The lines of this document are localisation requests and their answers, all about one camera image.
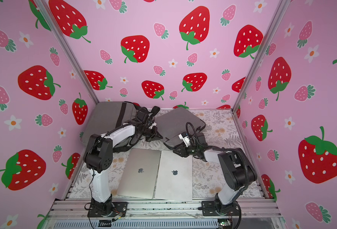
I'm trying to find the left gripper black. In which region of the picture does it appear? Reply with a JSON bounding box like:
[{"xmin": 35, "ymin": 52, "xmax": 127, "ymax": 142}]
[{"xmin": 140, "ymin": 126, "xmax": 164, "ymax": 142}]

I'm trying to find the silver laptop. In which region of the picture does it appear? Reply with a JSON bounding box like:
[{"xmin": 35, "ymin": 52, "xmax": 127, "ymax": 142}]
[
  {"xmin": 155, "ymin": 150, "xmax": 193, "ymax": 202},
  {"xmin": 117, "ymin": 148, "xmax": 161, "ymax": 199}
]

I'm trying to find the grey laptop bag black strap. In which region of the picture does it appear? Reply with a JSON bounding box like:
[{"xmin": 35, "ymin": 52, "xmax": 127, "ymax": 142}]
[{"xmin": 81, "ymin": 101, "xmax": 161, "ymax": 152}]

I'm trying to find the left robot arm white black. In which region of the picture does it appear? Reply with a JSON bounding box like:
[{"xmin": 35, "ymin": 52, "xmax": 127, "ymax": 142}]
[{"xmin": 83, "ymin": 102, "xmax": 163, "ymax": 217}]

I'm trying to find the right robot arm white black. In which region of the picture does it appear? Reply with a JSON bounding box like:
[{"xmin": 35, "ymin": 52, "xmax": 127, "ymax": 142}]
[{"xmin": 173, "ymin": 122, "xmax": 257, "ymax": 215}]

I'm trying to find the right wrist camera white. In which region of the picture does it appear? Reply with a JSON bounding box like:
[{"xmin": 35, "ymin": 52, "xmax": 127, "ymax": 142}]
[{"xmin": 179, "ymin": 132, "xmax": 192, "ymax": 147}]

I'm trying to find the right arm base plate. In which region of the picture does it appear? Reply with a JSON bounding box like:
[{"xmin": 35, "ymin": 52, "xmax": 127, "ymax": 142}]
[{"xmin": 198, "ymin": 200, "xmax": 242, "ymax": 216}]

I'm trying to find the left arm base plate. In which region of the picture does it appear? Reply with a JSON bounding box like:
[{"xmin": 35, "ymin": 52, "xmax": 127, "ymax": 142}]
[{"xmin": 87, "ymin": 202, "xmax": 128, "ymax": 218}]

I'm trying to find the aluminium frame rail front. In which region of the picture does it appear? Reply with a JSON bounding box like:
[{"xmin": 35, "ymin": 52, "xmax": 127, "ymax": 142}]
[{"xmin": 42, "ymin": 198, "xmax": 287, "ymax": 229}]

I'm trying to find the right rear aluminium post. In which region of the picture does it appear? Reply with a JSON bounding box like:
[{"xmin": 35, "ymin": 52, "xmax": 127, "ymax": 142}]
[{"xmin": 232, "ymin": 0, "xmax": 291, "ymax": 114}]

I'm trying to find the aluminium post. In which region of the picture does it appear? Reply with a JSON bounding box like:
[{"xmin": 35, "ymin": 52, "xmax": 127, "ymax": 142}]
[
  {"xmin": 35, "ymin": 1, "xmax": 99, "ymax": 112},
  {"xmin": 232, "ymin": 0, "xmax": 291, "ymax": 114}
]

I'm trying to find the left rear aluminium post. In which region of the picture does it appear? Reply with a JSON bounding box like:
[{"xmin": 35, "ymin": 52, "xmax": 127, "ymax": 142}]
[{"xmin": 35, "ymin": 1, "xmax": 99, "ymax": 112}]

